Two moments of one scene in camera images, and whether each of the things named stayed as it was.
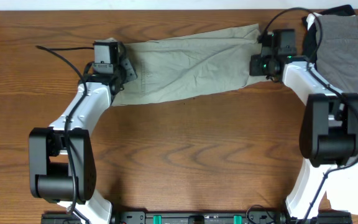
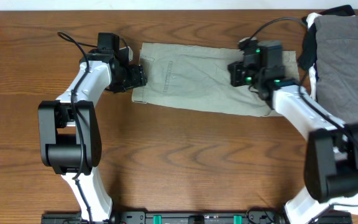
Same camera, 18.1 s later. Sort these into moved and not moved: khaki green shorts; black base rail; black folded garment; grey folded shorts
Moved: khaki green shorts
Not moved: black folded garment; grey folded shorts; black base rail
